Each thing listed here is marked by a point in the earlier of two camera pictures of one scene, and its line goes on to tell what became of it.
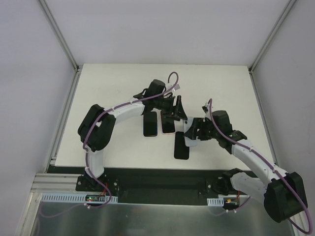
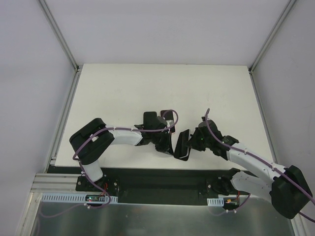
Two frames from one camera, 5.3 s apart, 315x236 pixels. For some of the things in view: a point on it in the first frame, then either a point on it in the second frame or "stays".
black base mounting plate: (151, 185) stays
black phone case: (150, 124) stays
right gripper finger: (192, 132) → (199, 139)
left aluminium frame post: (62, 38) stays
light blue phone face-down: (186, 124) → (184, 151)
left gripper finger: (179, 110) → (169, 149)
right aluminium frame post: (271, 35) stays
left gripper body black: (175, 106) → (164, 141)
